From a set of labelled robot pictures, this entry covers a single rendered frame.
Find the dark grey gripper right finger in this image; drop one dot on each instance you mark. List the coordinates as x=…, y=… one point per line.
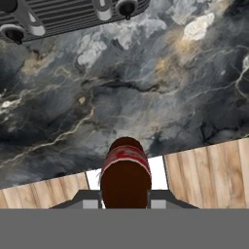
x=162, y=198

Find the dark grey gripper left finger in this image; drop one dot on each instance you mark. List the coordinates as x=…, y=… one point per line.
x=87, y=198

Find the brown bottle with red label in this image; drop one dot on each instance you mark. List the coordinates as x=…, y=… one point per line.
x=125, y=184

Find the black round knob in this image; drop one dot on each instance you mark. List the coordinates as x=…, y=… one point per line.
x=126, y=7
x=6, y=4
x=13, y=33

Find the dark grey ribbed appliance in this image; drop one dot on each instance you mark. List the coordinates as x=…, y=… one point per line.
x=68, y=16

